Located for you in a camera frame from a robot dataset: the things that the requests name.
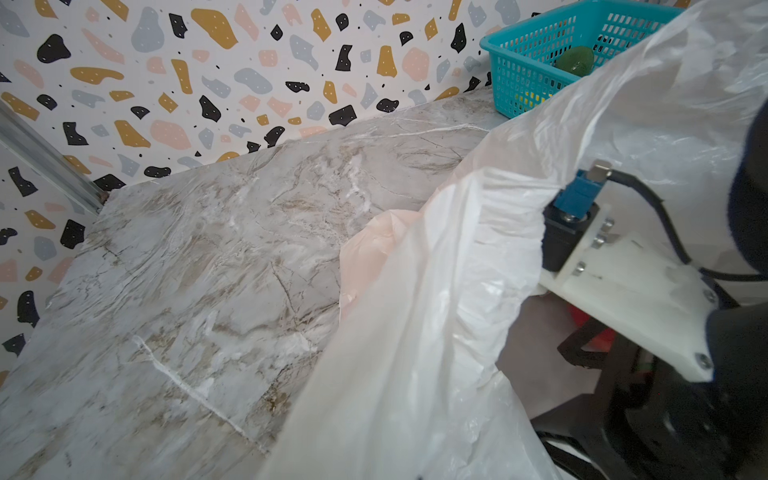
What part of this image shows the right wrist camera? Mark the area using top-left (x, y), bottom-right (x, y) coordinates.
top-left (536, 160), bottom-right (721, 384)

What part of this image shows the left aluminium corner post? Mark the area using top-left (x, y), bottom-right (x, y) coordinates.
top-left (1, 102), bottom-right (109, 215)

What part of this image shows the red apple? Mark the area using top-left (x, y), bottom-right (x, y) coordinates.
top-left (568, 304), bottom-right (616, 353)

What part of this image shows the green round fruit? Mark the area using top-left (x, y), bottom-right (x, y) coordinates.
top-left (554, 46), bottom-right (595, 78)

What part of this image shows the teal plastic basket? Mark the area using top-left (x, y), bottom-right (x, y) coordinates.
top-left (480, 1), bottom-right (683, 119)

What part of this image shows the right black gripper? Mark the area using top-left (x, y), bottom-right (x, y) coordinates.
top-left (532, 304), bottom-right (767, 479)

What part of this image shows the white plastic bag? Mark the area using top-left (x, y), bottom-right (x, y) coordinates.
top-left (259, 1), bottom-right (767, 479)

